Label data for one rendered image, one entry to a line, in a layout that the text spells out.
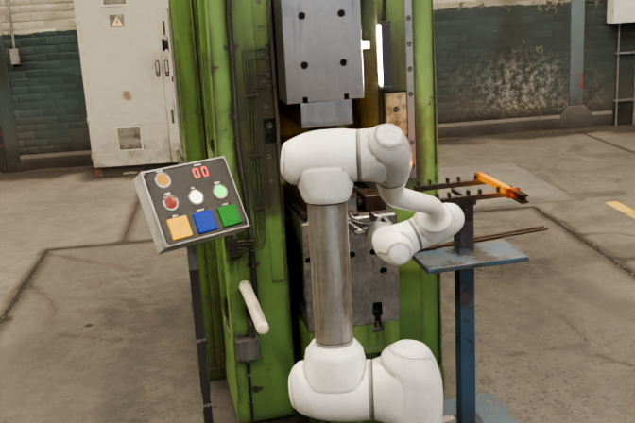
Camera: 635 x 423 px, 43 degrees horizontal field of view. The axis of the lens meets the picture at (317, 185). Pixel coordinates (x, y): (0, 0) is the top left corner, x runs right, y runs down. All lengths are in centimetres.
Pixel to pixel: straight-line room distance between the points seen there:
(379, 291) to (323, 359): 118
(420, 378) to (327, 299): 31
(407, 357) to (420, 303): 146
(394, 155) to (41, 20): 747
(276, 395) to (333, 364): 147
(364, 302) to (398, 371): 117
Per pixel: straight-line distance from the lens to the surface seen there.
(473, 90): 950
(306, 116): 305
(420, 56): 331
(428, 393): 212
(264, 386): 351
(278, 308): 337
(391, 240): 243
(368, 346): 331
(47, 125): 927
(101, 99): 849
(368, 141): 194
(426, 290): 354
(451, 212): 250
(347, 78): 307
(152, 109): 843
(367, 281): 321
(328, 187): 196
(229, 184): 295
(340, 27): 305
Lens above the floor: 178
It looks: 14 degrees down
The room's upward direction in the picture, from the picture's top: 3 degrees counter-clockwise
